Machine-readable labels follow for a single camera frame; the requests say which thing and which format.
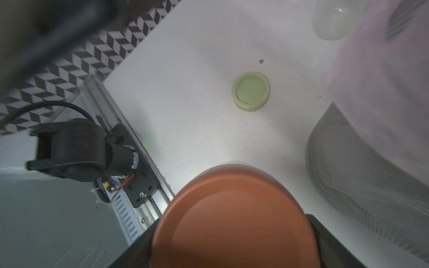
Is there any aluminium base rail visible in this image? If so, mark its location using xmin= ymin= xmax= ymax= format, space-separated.
xmin=50 ymin=73 xmax=175 ymax=247

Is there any clear plastic bin liner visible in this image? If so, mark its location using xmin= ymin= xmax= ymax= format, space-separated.
xmin=324 ymin=1 xmax=429 ymax=184

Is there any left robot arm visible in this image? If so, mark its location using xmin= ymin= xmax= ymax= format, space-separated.
xmin=1 ymin=1 xmax=158 ymax=182

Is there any grey mesh waste bin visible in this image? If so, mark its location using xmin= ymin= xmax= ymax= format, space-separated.
xmin=306 ymin=105 xmax=429 ymax=261

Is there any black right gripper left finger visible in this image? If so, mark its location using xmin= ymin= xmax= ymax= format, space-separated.
xmin=108 ymin=227 xmax=156 ymax=268

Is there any light green jar lid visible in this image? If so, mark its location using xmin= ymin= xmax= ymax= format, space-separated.
xmin=231 ymin=71 xmax=270 ymax=112

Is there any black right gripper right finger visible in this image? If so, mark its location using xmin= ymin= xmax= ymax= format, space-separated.
xmin=306 ymin=214 xmax=366 ymax=268

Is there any glass jar with mung beans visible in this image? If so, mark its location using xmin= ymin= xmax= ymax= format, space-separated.
xmin=312 ymin=0 xmax=372 ymax=41

